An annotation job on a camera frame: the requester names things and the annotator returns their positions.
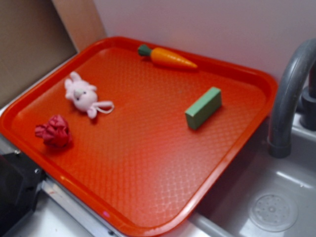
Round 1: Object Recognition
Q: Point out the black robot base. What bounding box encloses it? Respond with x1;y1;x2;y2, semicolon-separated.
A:
0;153;45;237

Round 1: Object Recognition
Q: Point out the green rectangular block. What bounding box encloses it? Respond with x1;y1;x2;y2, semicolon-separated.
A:
185;87;222;130

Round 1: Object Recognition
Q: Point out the orange plastic tray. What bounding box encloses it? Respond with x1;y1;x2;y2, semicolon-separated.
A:
0;37;277;237

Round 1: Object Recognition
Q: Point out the orange toy carrot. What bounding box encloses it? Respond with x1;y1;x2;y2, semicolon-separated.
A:
137;44;198;70

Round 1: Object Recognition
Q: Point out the pink plush bunny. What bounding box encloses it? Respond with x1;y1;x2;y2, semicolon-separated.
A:
64;72;115;119

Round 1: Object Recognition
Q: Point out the crumpled red cloth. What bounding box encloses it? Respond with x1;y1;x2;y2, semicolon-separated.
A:
35;115;72;148

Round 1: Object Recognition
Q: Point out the grey toy faucet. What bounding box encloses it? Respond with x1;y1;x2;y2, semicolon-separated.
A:
267;39;316;158

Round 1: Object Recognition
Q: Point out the grey toy sink basin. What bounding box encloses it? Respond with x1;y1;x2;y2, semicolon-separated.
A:
192;116;316;237

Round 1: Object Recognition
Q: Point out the brown cardboard panel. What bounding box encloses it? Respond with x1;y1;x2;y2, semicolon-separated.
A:
0;0;106;107

